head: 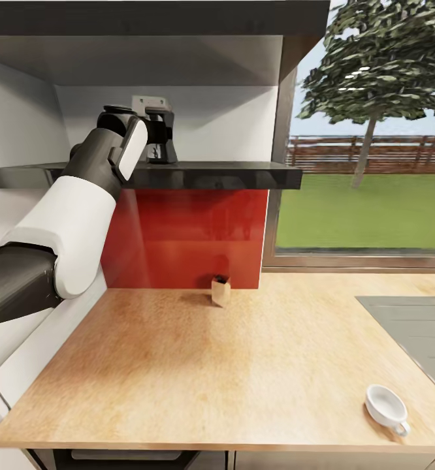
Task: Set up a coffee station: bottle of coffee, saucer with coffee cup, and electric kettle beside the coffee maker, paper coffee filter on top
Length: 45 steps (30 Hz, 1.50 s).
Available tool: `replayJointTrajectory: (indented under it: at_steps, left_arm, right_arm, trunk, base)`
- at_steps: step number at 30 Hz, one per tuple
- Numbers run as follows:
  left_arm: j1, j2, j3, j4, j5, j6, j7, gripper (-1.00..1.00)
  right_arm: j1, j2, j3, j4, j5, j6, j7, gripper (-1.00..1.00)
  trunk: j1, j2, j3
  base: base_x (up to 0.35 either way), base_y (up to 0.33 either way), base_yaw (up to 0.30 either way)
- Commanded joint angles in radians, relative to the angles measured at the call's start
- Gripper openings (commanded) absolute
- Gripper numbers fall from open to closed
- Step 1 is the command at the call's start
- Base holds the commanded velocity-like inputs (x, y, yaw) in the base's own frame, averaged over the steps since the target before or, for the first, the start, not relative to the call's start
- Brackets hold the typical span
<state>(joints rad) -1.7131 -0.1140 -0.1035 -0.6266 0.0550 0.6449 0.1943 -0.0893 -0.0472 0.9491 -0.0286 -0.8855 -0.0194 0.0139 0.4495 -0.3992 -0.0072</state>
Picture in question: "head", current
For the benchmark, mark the countertop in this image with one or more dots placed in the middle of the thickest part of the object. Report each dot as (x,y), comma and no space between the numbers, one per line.
(282,368)

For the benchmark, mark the bottle of coffee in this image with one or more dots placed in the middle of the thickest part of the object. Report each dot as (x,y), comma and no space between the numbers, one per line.
(162,154)

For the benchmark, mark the water glass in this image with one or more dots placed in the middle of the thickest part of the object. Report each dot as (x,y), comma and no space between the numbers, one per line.
(221,288)

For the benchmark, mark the drop in sink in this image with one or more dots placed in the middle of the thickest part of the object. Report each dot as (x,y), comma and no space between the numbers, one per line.
(410,321)

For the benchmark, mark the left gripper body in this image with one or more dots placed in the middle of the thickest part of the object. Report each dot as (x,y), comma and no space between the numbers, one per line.
(157,133)

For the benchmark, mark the fixed window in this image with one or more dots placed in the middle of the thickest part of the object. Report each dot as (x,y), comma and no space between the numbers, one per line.
(357,114)

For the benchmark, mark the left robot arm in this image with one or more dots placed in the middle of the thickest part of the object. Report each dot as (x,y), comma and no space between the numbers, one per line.
(53,254)

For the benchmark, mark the coffee cup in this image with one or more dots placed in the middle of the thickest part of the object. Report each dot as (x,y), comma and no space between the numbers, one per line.
(387,408)

